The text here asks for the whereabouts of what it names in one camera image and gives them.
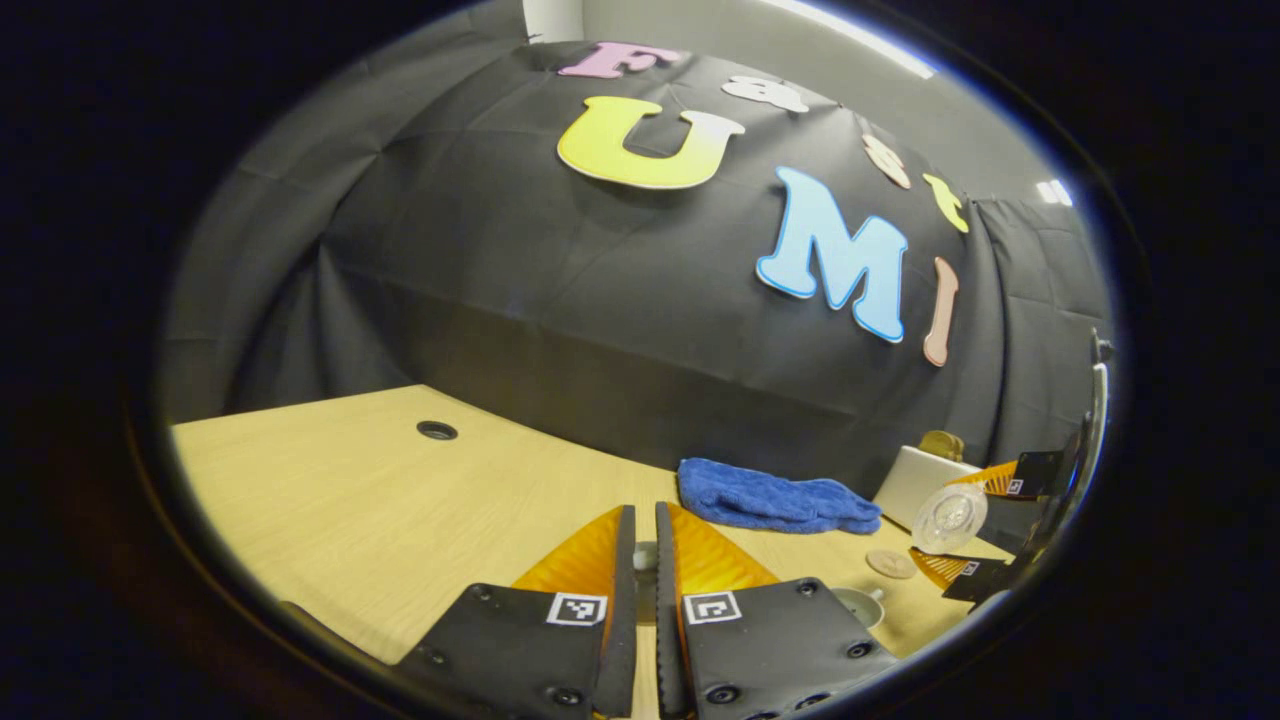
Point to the round wooden coaster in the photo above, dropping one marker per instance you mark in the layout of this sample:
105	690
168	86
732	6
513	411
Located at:
890	564

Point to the white teacup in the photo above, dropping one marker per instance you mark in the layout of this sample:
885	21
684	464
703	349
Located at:
862	605

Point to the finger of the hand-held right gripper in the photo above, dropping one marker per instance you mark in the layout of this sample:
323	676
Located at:
1030	475
985	580

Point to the blue towel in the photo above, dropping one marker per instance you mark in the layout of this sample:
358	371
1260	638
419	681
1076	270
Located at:
770	495

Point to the ceiling light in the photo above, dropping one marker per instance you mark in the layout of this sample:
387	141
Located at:
1054	192

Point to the clear water bottle pink label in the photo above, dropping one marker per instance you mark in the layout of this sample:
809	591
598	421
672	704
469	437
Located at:
950	515

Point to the black backdrop cloth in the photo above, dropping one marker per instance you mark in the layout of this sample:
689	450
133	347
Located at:
550	280

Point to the white toaster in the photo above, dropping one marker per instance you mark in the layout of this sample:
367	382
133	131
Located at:
915	480

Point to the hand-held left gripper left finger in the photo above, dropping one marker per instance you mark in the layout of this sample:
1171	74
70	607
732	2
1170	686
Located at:
626	620

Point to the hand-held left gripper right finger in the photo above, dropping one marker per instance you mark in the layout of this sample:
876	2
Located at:
668	620

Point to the brown toast slice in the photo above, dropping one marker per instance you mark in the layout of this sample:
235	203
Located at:
942	445

